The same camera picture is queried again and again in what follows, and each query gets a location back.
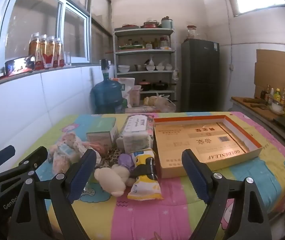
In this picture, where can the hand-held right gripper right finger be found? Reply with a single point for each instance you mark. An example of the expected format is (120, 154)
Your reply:
(195, 177)

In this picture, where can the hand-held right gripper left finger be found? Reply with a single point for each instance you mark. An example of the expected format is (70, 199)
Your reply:
(82, 177)

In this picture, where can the cream plush toy pink dress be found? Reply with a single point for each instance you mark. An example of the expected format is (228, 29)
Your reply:
(110, 180)

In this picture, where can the pale patterned cloth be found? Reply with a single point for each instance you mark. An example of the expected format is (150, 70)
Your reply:
(65, 150)

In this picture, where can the pink cloth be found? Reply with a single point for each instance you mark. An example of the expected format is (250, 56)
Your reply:
(98, 148)

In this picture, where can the leopard print cloth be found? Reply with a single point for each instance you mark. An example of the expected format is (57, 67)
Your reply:
(110, 156)

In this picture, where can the purple soft item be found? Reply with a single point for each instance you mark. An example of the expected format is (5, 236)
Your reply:
(126, 161)

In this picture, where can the yellow white cartoon packet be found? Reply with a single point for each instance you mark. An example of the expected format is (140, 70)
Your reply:
(145, 187)

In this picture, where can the mint green carton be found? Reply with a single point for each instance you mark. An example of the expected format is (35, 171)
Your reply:
(102, 126)

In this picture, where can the floral tissue pack white label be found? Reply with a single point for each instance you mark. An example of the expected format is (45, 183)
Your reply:
(135, 135)

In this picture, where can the plastic bag of food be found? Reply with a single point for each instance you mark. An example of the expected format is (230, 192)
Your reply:
(160, 102)

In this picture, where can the blue water jug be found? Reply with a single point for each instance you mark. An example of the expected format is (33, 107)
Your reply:
(106, 95)

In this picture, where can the dark fridge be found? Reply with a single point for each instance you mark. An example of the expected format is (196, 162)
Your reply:
(200, 80)

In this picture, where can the white pink plastic container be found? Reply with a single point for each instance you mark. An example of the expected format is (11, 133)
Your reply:
(135, 95)

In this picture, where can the black cooking pot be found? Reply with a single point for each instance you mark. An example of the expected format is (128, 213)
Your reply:
(161, 85)

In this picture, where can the clear drinking glass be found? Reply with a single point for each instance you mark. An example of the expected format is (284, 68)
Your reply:
(67, 58)

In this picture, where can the white bag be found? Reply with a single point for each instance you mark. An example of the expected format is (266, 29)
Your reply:
(127, 83)

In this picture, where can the dark pot orange lid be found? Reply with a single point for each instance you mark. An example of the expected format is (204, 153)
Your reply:
(145, 85)

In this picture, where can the amber drink bottle red label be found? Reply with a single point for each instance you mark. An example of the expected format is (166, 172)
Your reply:
(42, 52)
(50, 52)
(59, 52)
(34, 51)

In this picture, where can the black water pump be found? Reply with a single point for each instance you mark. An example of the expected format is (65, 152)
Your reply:
(105, 66)

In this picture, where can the white bowl stack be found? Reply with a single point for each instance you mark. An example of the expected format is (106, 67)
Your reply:
(123, 68)

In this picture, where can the group of condiment bottles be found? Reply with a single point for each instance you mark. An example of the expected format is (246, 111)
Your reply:
(277, 95)

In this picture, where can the grey metal shelf rack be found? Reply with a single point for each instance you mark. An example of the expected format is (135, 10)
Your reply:
(145, 51)

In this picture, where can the cardboard sheet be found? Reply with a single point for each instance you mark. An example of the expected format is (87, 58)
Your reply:
(275, 67)

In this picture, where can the green tray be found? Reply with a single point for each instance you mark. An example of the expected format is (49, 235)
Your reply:
(131, 46)

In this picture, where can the sliding window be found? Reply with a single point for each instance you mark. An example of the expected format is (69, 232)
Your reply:
(45, 17)

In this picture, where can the glass jar red lid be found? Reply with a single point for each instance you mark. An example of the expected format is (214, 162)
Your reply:
(191, 33)

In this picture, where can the teal enamel pot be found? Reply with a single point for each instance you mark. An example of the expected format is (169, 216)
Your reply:
(167, 23)

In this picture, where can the red pan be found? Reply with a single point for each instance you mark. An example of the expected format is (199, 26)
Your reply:
(130, 26)

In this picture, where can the red lidded pot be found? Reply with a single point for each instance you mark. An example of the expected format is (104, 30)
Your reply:
(151, 24)

